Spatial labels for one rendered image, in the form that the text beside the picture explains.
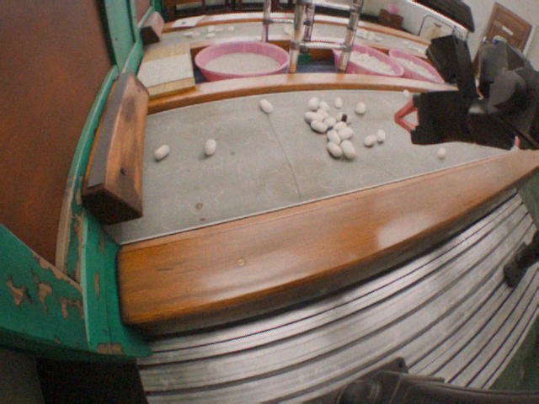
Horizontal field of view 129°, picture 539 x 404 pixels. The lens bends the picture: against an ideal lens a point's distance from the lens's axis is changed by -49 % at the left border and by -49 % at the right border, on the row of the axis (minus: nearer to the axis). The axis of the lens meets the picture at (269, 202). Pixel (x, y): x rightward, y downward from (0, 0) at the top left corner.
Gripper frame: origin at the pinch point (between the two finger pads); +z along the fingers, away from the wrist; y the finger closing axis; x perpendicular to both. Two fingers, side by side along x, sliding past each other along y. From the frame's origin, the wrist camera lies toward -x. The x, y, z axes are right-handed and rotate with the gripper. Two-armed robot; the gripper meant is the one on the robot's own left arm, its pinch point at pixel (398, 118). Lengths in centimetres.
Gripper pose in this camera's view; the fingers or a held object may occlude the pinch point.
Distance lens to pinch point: 41.5
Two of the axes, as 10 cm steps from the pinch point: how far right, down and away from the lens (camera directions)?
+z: -2.8, -2.5, 9.3
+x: 1.4, 9.4, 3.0
